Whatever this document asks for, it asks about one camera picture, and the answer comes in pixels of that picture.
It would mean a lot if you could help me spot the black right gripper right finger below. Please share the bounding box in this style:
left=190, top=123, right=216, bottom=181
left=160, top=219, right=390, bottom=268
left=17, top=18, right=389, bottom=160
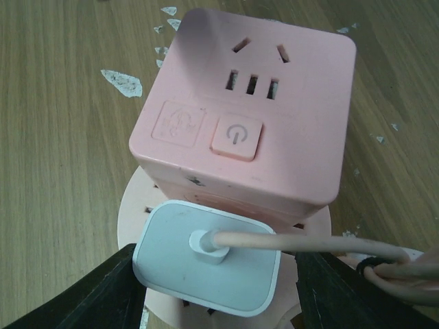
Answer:
left=295, top=252, right=438, bottom=328

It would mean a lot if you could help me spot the pink round socket tower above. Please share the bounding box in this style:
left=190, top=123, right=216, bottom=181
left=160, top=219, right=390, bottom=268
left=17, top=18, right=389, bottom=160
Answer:
left=117, top=8, right=357, bottom=328

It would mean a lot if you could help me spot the small grey white plug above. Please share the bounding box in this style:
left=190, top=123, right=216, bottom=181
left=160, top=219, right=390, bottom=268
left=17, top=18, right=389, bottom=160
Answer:
left=132, top=200, right=281, bottom=317

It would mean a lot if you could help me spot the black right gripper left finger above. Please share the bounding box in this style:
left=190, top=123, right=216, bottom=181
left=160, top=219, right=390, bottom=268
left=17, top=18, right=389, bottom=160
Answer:
left=6, top=243, right=146, bottom=328

